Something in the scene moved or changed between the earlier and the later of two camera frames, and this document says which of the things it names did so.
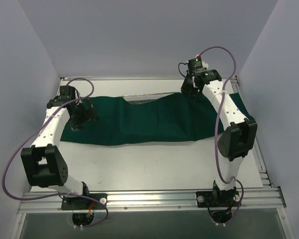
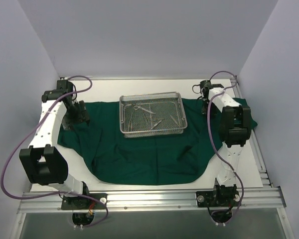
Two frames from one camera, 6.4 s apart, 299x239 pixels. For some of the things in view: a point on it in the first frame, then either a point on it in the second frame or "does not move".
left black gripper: x=82 y=115 does not move
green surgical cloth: x=179 y=118 -> x=189 y=159
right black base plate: x=208 y=199 does not move
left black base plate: x=87 y=201 does not move
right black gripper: x=189 y=87 -> x=205 y=106
